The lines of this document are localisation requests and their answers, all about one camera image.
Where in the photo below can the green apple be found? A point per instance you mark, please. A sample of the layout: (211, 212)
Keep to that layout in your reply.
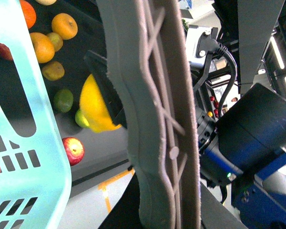
(80, 120)

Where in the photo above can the brown kiwi lower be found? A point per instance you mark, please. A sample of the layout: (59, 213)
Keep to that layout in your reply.
(53, 71)

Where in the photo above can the yellow orange fruit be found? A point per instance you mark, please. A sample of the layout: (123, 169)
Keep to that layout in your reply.
(43, 47)

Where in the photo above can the red apple front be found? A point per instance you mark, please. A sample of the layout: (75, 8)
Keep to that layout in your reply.
(74, 149)

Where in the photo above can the small tangerine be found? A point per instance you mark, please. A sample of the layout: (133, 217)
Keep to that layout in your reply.
(29, 13)

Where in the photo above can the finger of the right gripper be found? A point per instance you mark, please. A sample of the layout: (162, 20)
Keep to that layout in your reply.
(97, 65)

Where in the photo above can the brown kiwi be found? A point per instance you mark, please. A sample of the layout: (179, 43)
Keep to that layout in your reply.
(56, 40)
(53, 71)

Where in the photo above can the red yellow apple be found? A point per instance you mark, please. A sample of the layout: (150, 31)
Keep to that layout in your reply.
(5, 52)

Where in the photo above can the light teal plastic basket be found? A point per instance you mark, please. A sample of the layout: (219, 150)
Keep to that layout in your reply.
(35, 176)

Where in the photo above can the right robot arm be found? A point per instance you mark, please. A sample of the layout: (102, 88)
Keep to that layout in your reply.
(246, 148)

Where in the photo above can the grey basket handle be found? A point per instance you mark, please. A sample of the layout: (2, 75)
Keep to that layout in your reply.
(147, 64)

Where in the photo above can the golden orange top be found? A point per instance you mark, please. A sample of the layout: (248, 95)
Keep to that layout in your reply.
(64, 25)

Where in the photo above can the brown kiwi upper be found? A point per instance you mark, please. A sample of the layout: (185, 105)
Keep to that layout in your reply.
(56, 40)

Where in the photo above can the yellow lemon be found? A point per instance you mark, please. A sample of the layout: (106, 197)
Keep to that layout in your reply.
(94, 109)

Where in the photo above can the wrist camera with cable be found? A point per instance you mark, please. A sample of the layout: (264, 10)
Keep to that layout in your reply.
(201, 45)

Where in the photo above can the green lime right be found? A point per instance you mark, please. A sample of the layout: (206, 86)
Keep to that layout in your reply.
(63, 100)

